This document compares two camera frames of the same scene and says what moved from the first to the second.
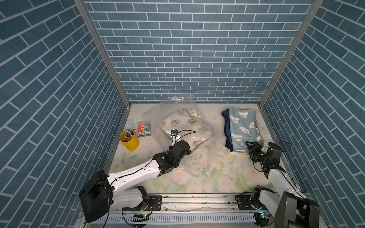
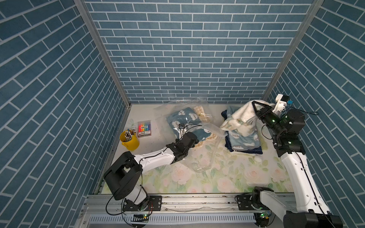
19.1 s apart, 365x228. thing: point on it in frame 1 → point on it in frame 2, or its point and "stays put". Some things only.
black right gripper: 254,147 → 264,112
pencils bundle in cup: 128,134 stays put
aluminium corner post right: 311,14 stays put
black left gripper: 187,152 → 192,145
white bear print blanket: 192,128 → 243,122
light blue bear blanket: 244,128 stays put
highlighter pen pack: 144,128 stays put
